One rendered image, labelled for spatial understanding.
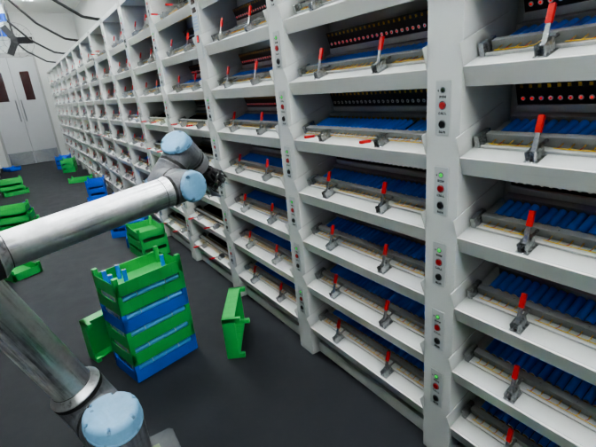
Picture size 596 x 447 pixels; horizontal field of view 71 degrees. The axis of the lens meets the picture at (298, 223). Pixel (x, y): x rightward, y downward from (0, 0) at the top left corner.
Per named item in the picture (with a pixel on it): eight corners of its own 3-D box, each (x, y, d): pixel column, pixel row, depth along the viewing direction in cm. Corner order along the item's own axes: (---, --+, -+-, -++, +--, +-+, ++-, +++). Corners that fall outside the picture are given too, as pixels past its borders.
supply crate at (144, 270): (116, 299, 161) (112, 280, 159) (95, 286, 175) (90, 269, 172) (183, 270, 182) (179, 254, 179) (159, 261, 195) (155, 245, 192)
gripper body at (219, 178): (218, 194, 153) (204, 179, 142) (200, 187, 156) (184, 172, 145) (228, 176, 155) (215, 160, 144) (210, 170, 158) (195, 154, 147)
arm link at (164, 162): (152, 191, 122) (173, 155, 125) (135, 186, 130) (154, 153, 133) (176, 206, 129) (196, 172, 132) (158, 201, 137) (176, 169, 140)
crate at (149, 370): (138, 383, 174) (134, 367, 172) (116, 365, 187) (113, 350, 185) (198, 348, 195) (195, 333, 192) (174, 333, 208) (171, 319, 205)
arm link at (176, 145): (152, 150, 130) (168, 123, 132) (173, 168, 141) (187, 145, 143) (176, 157, 126) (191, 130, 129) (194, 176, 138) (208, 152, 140)
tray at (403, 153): (429, 169, 106) (421, 136, 101) (297, 151, 154) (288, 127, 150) (476, 133, 113) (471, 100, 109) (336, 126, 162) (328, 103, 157)
